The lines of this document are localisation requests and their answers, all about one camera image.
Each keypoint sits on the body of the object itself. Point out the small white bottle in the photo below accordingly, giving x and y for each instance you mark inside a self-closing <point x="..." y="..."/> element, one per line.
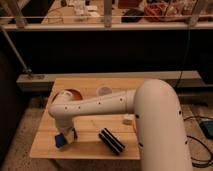
<point x="128" y="119"/>

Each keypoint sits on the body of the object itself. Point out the grey horizontal beam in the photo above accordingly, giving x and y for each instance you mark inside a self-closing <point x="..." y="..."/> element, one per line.
<point x="44" y="82"/>

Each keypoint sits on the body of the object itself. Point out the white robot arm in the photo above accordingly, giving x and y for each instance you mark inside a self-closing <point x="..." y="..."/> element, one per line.
<point x="161" y="134"/>

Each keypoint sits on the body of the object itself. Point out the metal diagonal rod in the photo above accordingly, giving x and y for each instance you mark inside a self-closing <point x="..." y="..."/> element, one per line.
<point x="26" y="69"/>

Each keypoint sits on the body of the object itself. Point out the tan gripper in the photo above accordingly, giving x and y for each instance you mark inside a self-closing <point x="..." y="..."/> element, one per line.
<point x="70" y="136"/>

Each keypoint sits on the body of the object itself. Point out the dark power adapter box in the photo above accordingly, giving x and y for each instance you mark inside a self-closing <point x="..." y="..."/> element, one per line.
<point x="207" y="128"/>

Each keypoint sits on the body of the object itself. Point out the orange ceramic bowl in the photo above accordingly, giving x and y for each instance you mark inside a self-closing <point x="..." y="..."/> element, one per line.
<point x="77" y="94"/>

